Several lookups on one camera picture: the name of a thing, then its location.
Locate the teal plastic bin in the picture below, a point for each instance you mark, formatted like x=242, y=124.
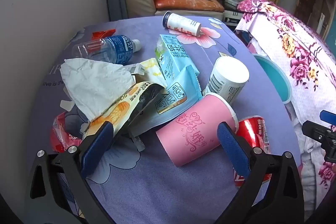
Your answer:
x=275, y=77

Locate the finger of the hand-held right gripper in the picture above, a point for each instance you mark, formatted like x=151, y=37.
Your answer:
x=320, y=132
x=328, y=116

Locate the white paper scrap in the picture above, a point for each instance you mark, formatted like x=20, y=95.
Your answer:
x=66, y=105

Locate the white plastic jar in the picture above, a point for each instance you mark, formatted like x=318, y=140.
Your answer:
x=228, y=77

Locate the clear bottle with blue label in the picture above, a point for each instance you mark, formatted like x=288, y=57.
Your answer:
x=115, y=48

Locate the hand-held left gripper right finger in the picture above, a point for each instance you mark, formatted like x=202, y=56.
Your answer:
x=233, y=150

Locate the white medicine box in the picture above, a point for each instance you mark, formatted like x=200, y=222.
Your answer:
x=134, y=68

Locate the orange snack wrapper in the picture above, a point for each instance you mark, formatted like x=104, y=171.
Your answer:
x=118, y=108

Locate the white tissue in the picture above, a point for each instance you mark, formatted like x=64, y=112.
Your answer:
x=97, y=82

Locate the orange seat cushion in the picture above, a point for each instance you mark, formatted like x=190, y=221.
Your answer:
x=183, y=2

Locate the red soda can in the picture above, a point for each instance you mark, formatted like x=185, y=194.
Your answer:
x=252, y=132

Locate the pink paper cup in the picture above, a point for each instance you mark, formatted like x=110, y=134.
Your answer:
x=194, y=129

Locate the yellow patterned tissue pack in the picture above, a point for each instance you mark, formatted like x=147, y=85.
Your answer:
x=152, y=67

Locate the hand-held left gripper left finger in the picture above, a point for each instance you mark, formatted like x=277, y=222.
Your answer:
x=97, y=146

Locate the light blue milk carton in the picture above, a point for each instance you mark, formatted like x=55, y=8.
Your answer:
x=170, y=56

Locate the small red-orange wrapper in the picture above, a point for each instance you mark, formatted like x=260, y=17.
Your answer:
x=101, y=34

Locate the red plastic wrapper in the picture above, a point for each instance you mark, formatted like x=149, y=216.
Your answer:
x=60, y=140

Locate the light blue snack packet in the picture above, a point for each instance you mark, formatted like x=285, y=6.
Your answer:
x=178, y=92

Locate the purple floral cloth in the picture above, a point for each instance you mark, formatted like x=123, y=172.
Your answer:
x=157, y=187

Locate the white tube with dark cap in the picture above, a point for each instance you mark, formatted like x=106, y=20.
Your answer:
x=183, y=23

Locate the pink floral bedsheet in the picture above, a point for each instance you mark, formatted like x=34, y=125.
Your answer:
x=302, y=50

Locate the black stereo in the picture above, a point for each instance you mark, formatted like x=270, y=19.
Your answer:
x=231, y=2

